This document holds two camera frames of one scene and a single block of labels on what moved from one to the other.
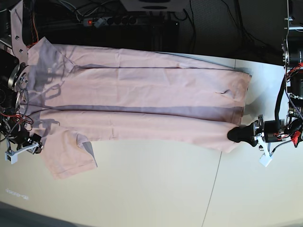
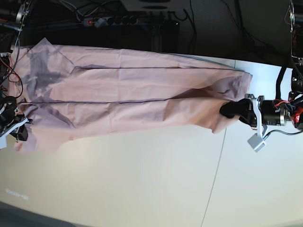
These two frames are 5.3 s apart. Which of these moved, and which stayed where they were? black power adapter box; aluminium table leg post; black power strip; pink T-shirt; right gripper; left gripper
Moved: left gripper; pink T-shirt; right gripper
Stayed: black power adapter box; black power strip; aluminium table leg post
